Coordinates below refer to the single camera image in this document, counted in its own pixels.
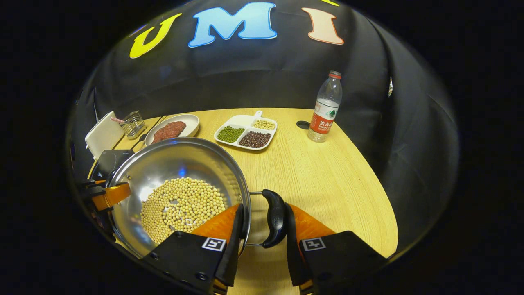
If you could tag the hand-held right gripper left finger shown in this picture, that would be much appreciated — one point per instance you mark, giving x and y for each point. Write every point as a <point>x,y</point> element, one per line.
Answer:
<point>237,246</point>

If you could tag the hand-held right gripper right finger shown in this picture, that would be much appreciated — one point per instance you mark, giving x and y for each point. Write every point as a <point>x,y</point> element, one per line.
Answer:
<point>291,254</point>

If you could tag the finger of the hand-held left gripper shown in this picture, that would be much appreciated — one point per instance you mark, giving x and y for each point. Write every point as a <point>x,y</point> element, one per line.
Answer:
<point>112,194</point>

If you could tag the black induction cooktop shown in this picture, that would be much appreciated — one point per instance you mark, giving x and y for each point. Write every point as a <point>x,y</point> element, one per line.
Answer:
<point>108,162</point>

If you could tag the stainless steel pot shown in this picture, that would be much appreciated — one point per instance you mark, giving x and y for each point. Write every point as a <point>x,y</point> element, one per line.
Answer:
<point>172,159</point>

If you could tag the white toaster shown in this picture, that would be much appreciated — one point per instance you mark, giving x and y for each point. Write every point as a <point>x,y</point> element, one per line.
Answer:
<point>104,135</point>

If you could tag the heap of yellow soybeans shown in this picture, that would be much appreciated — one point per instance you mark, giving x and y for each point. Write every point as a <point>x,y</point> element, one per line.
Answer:
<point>180,209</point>

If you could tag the pink stick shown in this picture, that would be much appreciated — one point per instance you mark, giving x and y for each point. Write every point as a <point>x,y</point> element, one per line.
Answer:
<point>117,120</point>

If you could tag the red meat slices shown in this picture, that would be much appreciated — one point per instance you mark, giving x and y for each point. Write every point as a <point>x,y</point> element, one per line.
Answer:
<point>169,131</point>

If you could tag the white round plate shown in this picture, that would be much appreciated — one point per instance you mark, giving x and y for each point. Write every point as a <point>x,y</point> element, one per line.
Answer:
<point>191,123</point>

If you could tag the portion of dark red beans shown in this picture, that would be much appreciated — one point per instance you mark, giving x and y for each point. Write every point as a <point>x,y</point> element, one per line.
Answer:
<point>254,139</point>

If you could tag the portion of green mung beans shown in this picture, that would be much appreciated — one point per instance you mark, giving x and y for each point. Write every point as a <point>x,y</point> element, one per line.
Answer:
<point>230,134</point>

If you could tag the small portion of soybeans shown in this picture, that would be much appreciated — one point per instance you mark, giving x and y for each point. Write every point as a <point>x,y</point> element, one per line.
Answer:
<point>264,125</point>

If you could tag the white divided dish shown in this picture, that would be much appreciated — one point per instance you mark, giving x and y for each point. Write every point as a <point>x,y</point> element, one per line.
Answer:
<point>241,121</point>

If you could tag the clear plastic water bottle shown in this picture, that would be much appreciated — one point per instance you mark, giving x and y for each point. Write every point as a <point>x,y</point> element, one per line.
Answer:
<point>324,119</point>

